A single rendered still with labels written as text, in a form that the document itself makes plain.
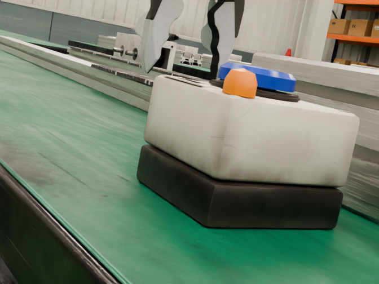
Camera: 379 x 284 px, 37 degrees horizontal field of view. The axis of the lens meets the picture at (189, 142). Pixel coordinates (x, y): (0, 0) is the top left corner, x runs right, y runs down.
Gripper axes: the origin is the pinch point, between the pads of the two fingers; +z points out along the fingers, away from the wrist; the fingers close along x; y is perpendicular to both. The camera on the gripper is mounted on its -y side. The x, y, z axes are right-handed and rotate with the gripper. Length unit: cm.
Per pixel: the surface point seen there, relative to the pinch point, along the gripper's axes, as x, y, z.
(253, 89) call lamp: 15.7, -34.4, -0.8
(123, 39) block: -30, 91, -2
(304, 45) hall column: -536, 619, -46
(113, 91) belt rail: 1.9, 14.5, 4.7
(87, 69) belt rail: 1.9, 25.9, 3.2
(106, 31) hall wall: -409, 1099, -15
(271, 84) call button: 13.4, -32.6, -1.1
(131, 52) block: -27, 78, 0
